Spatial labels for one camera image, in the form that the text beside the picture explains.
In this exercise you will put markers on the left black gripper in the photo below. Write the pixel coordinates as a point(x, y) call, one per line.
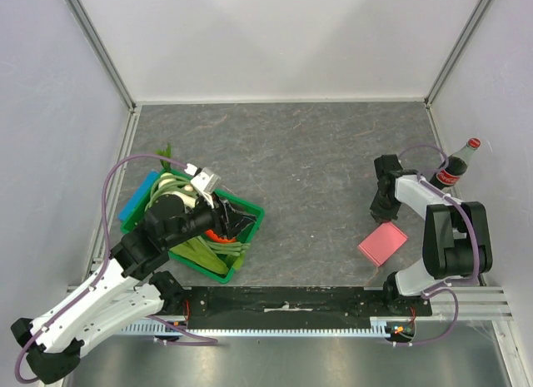
point(228, 221)

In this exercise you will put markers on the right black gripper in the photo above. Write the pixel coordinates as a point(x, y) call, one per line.
point(383, 210)

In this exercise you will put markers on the pink paper box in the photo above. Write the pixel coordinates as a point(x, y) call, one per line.
point(382, 243)

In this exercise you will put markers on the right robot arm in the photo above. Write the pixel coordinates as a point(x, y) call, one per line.
point(456, 245)

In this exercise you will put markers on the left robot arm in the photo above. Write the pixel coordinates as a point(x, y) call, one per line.
point(127, 286)

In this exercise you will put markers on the orange carrot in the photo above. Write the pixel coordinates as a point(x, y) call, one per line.
point(212, 236)

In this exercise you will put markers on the green plastic basket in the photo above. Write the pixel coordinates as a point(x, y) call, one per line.
point(179, 184)

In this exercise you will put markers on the green leafy vegetable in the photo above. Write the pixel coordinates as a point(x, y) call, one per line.
point(212, 256)

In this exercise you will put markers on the cola glass bottle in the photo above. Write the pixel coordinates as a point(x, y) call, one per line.
point(458, 163)

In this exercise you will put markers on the green long beans bundle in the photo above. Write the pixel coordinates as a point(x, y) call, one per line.
point(166, 187)

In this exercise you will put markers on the blue flat board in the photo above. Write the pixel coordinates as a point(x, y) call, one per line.
point(138, 195)

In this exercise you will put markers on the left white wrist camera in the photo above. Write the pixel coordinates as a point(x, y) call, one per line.
point(203, 179)

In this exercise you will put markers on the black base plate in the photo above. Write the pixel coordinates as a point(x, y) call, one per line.
point(293, 308)

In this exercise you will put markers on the grey cable duct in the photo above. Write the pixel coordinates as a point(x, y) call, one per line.
point(147, 327)

